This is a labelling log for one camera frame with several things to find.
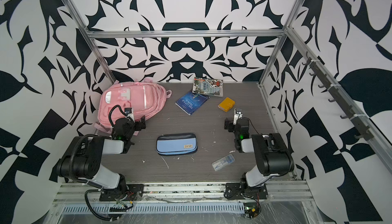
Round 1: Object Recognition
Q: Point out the white vented cable duct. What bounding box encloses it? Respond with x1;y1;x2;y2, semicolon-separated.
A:
61;202;246;215

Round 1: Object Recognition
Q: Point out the aluminium front rail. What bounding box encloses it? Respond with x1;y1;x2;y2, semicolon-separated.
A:
51;179;314;206

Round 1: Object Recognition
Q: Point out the blue Little Prince book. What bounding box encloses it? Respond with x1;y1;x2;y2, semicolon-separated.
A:
176;91;209;115

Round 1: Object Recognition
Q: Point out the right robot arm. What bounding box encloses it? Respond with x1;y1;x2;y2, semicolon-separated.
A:
224;118;294;189

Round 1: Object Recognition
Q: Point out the grey hook rack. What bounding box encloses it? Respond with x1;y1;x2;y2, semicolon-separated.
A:
303;51;374;141

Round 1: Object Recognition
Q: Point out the clear plastic ruler box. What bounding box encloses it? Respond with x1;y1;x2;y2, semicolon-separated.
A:
212;154;235;171

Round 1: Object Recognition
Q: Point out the small green circuit board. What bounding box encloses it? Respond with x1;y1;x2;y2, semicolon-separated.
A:
244;203;261;219

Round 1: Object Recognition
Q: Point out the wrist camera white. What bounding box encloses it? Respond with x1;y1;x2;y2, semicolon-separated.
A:
233;108;243;125
124;108;133;116

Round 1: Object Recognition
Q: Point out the aluminium frame crossbar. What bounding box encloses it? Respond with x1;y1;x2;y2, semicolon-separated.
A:
87;29;284;39

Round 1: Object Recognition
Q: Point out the illustrated Chinese story book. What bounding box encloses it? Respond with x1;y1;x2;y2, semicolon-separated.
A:
192;77;223;97

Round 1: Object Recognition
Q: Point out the small yellow notebook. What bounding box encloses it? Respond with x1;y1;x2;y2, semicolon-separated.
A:
218;97;235;112

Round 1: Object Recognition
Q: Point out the blue pencil case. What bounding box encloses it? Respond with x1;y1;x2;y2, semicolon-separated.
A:
156;133;198;156

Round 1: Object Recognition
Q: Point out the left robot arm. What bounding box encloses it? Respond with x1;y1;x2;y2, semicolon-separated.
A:
56;116;146;194

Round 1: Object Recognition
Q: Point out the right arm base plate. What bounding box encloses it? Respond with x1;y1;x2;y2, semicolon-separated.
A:
224;183;268;200

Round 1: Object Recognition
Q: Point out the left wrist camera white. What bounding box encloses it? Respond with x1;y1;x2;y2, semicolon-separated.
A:
124;108;133;116

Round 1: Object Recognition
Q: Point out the pink student backpack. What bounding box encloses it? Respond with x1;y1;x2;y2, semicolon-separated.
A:
94;81;173;134

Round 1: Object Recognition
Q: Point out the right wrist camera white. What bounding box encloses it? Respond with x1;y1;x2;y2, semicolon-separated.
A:
233;108;243;125

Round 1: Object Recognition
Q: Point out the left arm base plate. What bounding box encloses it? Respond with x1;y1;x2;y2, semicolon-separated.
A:
99;184;144;202

